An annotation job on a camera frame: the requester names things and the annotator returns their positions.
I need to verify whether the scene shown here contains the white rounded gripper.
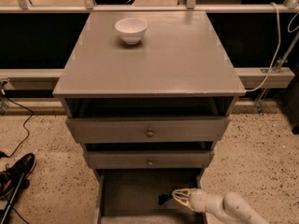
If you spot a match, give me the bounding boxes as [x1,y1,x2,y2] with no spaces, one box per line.
[172,189,207,213]

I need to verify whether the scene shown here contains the blue rxbar blueberry wrapper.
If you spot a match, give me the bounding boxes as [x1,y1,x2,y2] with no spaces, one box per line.
[158,191,173,205]

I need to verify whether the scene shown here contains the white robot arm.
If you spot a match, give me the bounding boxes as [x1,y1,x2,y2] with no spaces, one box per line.
[172,189,270,224]

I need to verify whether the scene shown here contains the grey bottom drawer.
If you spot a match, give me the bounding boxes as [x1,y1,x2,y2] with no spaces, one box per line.
[93,169,207,224]

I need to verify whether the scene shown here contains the grey drawer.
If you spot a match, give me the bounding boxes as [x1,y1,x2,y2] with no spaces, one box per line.
[93,169,207,224]
[66,117,230,143]
[83,150,215,169]

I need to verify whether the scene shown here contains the grey middle drawer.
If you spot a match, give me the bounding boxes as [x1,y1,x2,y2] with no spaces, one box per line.
[83,150,215,169]

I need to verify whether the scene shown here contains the grey wooden drawer cabinet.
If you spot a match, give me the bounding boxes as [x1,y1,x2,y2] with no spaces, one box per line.
[52,10,247,224]

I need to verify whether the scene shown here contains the grey top drawer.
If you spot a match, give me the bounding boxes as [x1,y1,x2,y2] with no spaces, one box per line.
[66,117,230,143]

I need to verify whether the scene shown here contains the black bar on floor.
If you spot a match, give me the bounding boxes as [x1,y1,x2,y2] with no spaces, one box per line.
[0,175,24,224]

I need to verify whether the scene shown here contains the white ceramic bowl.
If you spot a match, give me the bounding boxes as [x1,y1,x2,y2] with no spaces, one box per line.
[115,18,148,45]

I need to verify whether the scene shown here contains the black sneaker with orange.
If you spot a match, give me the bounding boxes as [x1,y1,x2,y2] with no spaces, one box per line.
[0,153,36,198]

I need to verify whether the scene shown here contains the black floor cable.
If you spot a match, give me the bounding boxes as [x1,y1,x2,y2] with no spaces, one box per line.
[0,89,36,159]

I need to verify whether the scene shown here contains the white cable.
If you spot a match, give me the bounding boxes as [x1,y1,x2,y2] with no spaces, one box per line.
[244,2,299,93]

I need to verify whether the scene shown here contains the metal railing frame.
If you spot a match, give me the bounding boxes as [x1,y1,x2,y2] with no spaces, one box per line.
[0,0,299,15]

